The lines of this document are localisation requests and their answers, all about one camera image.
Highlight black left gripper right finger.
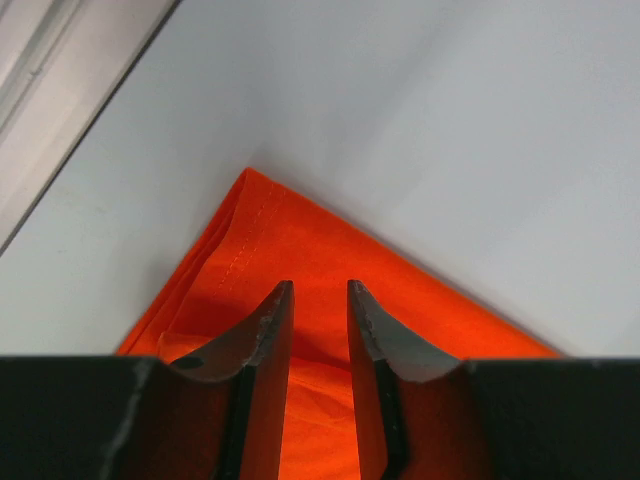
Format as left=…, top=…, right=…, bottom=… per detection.
left=347, top=280, right=639, bottom=479

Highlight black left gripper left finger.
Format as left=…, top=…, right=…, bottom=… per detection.
left=1, top=281, right=294, bottom=479

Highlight orange t shirt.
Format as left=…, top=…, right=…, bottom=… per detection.
left=120, top=169, right=552, bottom=479

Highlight left aluminium frame post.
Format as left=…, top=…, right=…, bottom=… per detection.
left=1, top=1, right=178, bottom=247

